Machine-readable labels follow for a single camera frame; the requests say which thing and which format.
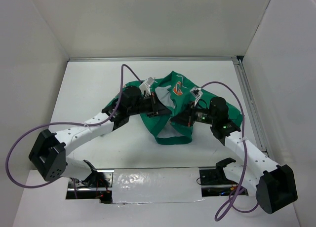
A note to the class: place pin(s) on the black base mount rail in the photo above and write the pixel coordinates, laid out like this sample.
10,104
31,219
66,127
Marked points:
102,189

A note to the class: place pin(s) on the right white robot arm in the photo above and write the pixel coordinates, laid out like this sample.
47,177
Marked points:
273,185

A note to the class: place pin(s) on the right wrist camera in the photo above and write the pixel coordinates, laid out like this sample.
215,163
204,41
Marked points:
197,93

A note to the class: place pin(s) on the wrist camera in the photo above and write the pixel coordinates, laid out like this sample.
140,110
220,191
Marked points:
145,86
197,93

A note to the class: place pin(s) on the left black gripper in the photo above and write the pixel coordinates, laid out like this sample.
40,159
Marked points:
158,107

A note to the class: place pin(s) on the green zip jacket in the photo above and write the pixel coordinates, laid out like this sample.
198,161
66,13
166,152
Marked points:
174,92

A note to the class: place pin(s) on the silver tape sheet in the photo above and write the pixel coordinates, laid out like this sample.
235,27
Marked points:
162,185

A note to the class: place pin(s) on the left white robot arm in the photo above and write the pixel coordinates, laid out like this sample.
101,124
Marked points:
50,153

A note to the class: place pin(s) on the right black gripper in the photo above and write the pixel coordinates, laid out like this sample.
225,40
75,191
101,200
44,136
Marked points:
185,118

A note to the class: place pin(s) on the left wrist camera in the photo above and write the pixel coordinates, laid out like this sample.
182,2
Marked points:
145,86

